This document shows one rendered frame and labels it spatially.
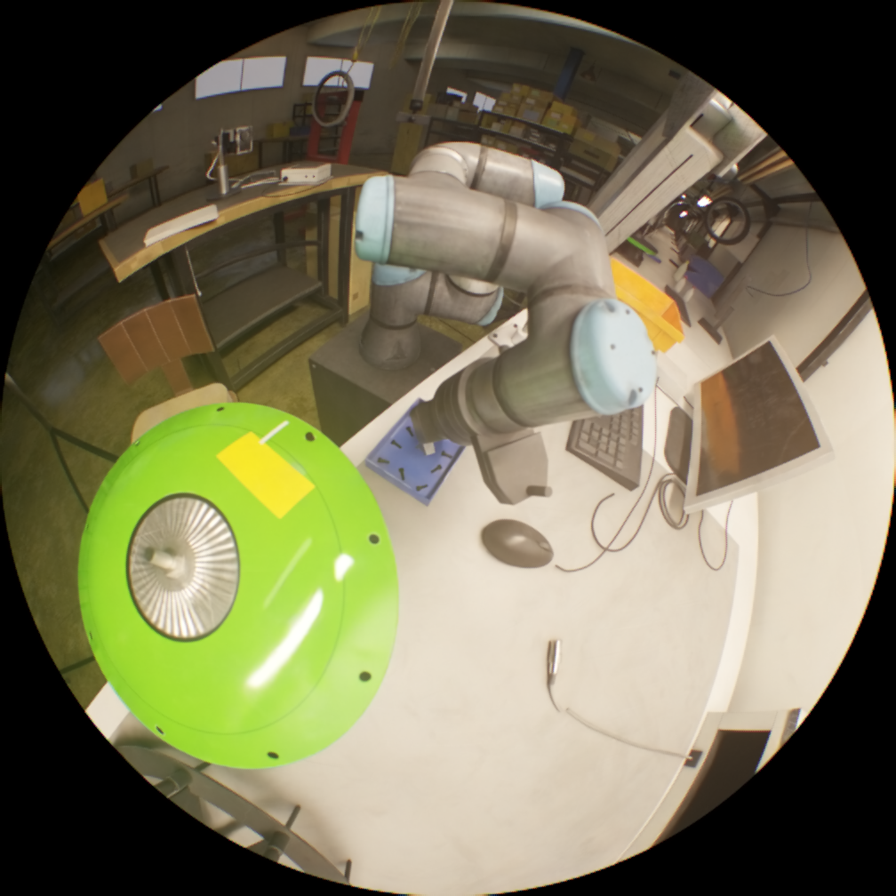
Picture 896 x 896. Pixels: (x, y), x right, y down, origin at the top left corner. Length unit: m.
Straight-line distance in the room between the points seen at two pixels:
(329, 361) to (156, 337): 0.59
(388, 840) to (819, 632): 0.84
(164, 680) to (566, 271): 0.37
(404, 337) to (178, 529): 0.48
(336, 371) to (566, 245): 0.49
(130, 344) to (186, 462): 0.80
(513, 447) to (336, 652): 0.20
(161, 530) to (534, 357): 0.27
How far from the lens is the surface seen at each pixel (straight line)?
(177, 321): 0.97
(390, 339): 0.58
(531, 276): 0.21
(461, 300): 0.52
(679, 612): 0.63
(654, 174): 0.35
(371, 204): 0.20
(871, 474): 1.03
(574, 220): 0.24
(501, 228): 0.20
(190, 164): 9.11
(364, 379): 0.59
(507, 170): 0.40
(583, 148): 5.40
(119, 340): 1.03
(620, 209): 0.39
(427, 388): 0.50
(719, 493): 0.60
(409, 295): 0.52
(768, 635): 0.92
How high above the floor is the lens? 1.29
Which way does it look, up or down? 57 degrees down
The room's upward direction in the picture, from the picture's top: 24 degrees clockwise
